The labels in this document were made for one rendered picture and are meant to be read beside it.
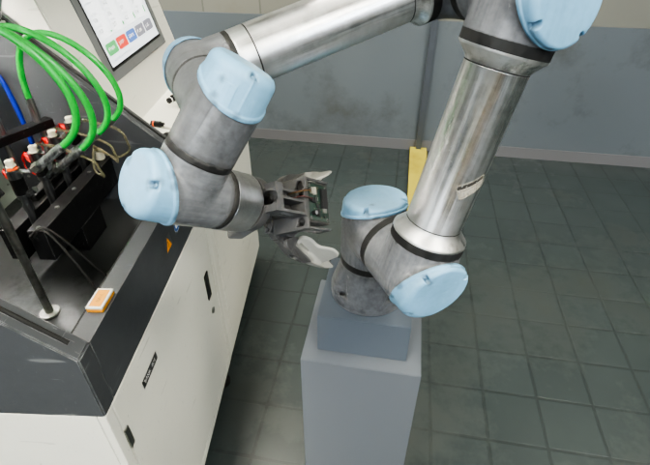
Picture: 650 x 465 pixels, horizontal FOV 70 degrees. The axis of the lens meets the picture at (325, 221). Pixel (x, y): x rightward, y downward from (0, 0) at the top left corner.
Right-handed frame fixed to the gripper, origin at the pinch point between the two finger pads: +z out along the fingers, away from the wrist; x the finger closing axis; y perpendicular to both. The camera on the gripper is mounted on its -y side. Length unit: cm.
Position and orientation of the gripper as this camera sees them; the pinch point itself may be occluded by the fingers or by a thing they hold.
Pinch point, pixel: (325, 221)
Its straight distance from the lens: 75.7
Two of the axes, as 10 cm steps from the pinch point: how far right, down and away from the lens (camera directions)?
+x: -0.8, -9.8, 1.8
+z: 5.9, 1.0, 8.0
